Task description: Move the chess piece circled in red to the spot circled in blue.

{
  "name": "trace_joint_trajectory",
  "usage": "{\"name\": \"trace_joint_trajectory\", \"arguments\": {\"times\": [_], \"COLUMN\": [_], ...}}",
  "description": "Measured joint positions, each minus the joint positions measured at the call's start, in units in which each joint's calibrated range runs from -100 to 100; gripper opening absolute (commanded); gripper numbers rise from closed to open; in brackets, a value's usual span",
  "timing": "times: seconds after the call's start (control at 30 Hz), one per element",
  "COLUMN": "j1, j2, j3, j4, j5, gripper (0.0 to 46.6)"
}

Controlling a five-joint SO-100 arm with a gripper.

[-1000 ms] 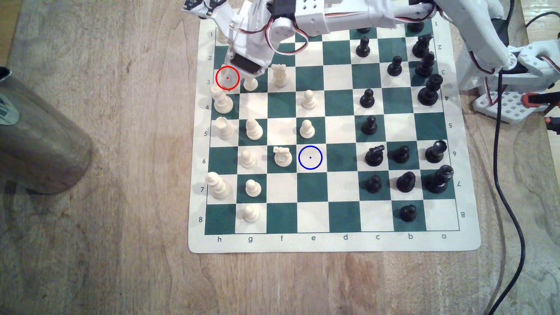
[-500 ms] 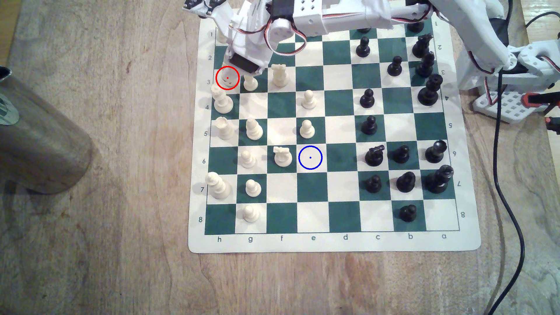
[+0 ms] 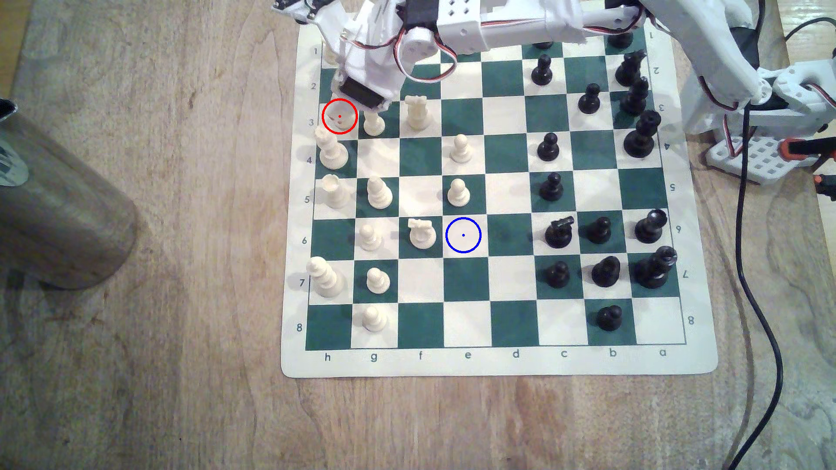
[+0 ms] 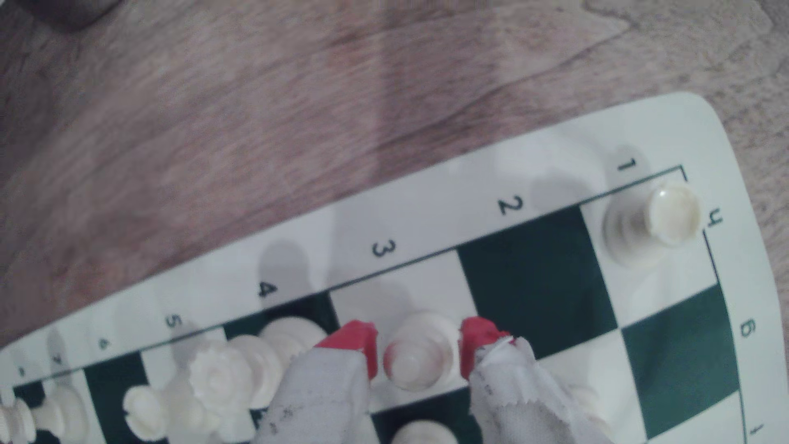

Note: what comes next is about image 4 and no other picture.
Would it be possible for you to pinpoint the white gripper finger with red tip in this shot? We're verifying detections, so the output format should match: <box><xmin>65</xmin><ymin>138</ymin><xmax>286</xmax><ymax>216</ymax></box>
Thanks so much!
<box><xmin>459</xmin><ymin>317</ymin><xmax>611</xmax><ymax>444</ymax></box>
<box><xmin>253</xmin><ymin>321</ymin><xmax>380</xmax><ymax>444</ymax></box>

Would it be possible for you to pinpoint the white chess pawn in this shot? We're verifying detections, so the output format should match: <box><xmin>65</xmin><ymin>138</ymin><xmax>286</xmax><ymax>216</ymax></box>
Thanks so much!
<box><xmin>391</xmin><ymin>421</ymin><xmax>461</xmax><ymax>444</ymax></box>
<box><xmin>564</xmin><ymin>382</ymin><xmax>611</xmax><ymax>432</ymax></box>
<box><xmin>382</xmin><ymin>311</ymin><xmax>463</xmax><ymax>393</ymax></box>

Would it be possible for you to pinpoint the green white chess board mat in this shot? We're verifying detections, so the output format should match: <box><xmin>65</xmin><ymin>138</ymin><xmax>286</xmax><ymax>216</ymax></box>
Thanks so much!
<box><xmin>0</xmin><ymin>92</ymin><xmax>789</xmax><ymax>444</ymax></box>

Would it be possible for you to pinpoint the white chess king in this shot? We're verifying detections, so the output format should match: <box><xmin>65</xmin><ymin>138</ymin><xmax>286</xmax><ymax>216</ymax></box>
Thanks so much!
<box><xmin>0</xmin><ymin>385</ymin><xmax>88</xmax><ymax>444</ymax></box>

